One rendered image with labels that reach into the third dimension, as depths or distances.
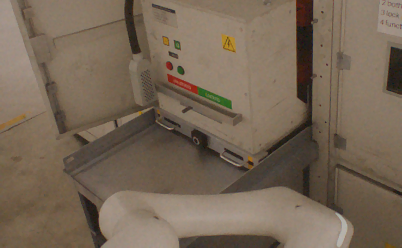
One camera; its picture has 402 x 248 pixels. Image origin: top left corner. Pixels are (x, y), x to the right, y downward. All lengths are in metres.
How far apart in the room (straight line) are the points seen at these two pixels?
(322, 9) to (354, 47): 0.15
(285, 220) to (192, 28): 0.70
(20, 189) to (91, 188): 1.60
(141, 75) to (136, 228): 0.90
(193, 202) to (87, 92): 0.99
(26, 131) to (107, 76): 1.91
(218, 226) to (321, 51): 0.70
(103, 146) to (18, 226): 1.27
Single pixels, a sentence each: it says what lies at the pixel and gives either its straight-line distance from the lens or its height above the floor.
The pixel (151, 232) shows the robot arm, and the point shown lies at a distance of 0.98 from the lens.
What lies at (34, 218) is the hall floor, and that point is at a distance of 3.11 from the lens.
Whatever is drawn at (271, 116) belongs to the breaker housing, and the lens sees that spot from 1.68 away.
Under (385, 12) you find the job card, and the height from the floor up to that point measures 1.39.
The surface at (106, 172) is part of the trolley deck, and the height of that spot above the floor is 0.85.
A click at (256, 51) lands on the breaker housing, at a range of 1.51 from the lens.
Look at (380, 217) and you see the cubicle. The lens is 1.85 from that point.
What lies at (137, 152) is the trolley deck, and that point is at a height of 0.85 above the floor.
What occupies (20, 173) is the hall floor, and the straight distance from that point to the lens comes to 3.50.
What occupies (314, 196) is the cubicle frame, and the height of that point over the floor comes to 0.60.
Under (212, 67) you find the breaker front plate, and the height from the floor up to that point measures 1.20.
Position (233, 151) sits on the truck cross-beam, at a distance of 1.73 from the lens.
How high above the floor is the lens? 1.95
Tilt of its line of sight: 33 degrees down
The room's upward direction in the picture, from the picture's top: 8 degrees counter-clockwise
